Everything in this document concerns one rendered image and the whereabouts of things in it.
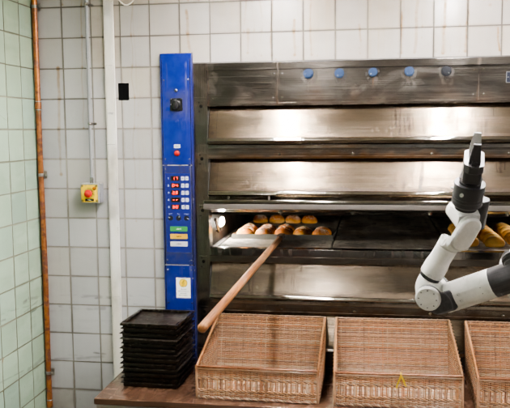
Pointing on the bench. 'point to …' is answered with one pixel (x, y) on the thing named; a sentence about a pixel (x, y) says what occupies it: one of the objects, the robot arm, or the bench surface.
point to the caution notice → (183, 287)
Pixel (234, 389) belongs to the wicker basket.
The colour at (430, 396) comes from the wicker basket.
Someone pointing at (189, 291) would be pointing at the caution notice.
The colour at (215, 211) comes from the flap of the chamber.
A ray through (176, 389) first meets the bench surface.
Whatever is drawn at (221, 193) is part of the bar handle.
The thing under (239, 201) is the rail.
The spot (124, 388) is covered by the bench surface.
